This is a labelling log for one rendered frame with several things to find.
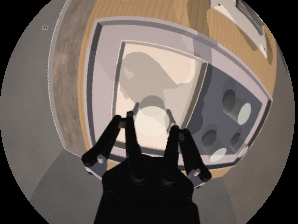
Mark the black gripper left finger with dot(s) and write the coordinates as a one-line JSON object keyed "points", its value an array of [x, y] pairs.
{"points": [[95, 159]]}

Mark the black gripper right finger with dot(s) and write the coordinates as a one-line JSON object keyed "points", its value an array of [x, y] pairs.
{"points": [[195, 169]]}

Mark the clear glass jar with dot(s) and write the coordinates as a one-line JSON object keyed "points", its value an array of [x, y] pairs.
{"points": [[238, 146], [213, 147], [152, 118], [238, 109]]}

